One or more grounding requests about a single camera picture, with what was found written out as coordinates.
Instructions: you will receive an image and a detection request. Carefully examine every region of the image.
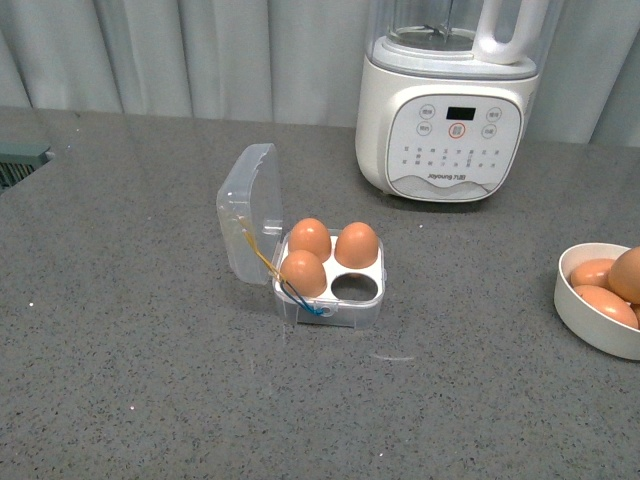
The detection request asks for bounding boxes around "clear plastic egg box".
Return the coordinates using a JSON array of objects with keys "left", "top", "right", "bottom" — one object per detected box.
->
[{"left": 216, "top": 144, "right": 387, "bottom": 329}]

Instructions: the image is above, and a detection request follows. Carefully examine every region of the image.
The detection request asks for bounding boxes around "blue rubber band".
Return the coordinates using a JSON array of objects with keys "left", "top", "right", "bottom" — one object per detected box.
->
[{"left": 280, "top": 280, "right": 325, "bottom": 317}]

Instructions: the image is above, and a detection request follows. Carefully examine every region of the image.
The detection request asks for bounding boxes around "yellow rubber band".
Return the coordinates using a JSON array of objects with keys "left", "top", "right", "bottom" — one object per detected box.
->
[{"left": 238, "top": 217, "right": 284, "bottom": 282}]

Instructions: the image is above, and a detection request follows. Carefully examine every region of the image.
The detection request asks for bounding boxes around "grey curtain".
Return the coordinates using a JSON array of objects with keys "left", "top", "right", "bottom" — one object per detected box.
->
[{"left": 1, "top": 1, "right": 639, "bottom": 146}]

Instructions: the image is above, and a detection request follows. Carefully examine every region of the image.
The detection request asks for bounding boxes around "white Joyoung blender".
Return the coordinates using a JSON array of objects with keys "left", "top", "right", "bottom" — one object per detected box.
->
[{"left": 355, "top": 0, "right": 561, "bottom": 203}]

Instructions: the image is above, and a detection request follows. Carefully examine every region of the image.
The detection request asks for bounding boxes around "white round bowl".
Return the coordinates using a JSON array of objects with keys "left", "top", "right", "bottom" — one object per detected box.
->
[{"left": 554, "top": 243, "right": 639, "bottom": 361}]

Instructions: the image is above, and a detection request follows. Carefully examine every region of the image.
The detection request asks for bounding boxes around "grey-green rack at left edge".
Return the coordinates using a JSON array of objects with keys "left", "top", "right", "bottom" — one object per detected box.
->
[{"left": 0, "top": 141, "right": 55, "bottom": 193}]

